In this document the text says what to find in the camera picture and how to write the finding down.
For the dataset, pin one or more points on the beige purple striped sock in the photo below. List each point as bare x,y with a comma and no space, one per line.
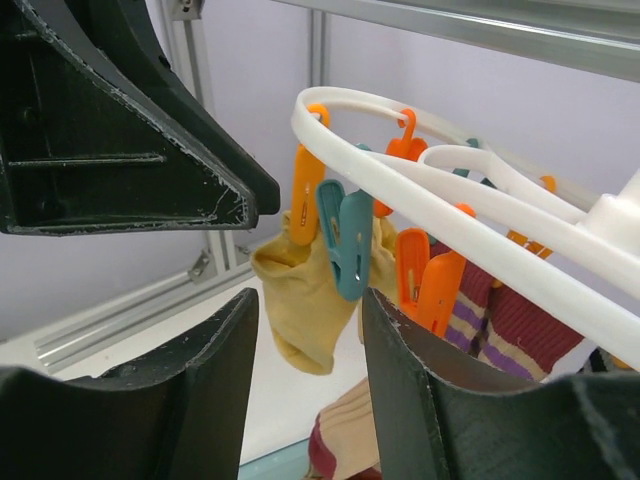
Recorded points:
343,442
501,328

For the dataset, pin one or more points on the orange clothespin on striped socks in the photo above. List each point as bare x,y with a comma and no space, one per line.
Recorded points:
427,286

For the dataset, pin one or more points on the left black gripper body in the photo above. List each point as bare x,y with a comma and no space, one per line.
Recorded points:
99,135

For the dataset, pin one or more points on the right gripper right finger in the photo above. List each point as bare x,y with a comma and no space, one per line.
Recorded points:
441,414

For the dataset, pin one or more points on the orange clothespin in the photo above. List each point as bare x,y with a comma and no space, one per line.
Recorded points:
309,171
427,286

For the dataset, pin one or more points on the teal clothespin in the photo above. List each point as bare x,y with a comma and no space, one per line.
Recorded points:
346,223

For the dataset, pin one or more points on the yellow sock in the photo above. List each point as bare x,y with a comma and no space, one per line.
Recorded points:
306,314
382,275

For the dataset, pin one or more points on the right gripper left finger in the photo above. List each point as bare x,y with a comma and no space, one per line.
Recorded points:
175,412

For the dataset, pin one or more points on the white round clip hanger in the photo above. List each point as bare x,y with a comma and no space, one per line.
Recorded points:
468,198

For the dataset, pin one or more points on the aluminium top crossbar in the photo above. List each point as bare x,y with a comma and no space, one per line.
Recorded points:
600,37

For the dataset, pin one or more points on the blue transparent tray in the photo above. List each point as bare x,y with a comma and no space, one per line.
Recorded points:
288,463

